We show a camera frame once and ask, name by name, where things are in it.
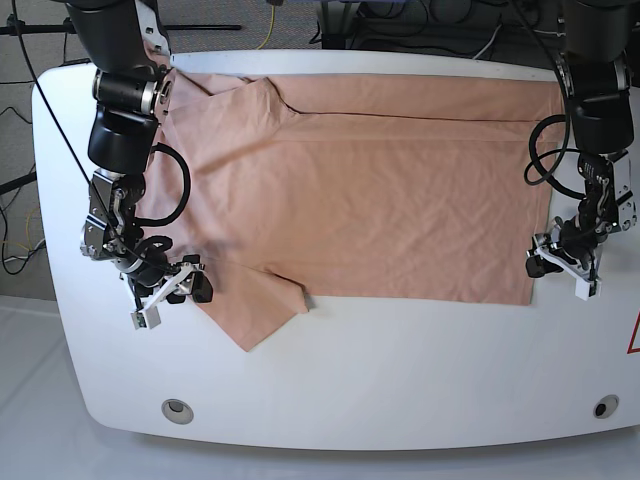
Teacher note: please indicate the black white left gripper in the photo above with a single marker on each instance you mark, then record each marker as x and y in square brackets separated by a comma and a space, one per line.
[567, 248]

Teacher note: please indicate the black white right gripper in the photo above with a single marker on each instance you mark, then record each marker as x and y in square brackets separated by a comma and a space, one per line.
[147, 285]

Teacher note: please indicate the peach pink T-shirt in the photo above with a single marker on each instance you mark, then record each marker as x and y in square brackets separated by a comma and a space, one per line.
[355, 185]

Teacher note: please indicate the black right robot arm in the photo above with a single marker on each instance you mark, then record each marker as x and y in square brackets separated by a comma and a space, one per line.
[129, 46]

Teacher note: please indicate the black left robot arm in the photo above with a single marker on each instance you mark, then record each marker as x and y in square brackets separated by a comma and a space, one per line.
[582, 153]

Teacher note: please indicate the left table grommet hole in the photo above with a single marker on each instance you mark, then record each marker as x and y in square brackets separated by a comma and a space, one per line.
[177, 411]

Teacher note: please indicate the table grommet hole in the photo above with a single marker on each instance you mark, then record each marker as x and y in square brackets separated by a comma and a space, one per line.
[606, 407]
[177, 411]

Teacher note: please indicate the red triangle sticker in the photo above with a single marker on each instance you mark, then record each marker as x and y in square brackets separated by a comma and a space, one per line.
[634, 344]

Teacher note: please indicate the right table grommet hole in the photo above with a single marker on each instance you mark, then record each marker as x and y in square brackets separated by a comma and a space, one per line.
[606, 407]

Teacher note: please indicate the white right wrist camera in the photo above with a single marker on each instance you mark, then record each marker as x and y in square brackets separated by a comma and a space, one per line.
[146, 318]

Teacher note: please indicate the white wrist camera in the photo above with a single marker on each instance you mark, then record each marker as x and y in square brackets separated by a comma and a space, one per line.
[146, 318]
[586, 290]

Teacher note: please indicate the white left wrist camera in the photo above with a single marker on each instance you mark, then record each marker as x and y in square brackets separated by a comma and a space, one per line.
[586, 290]

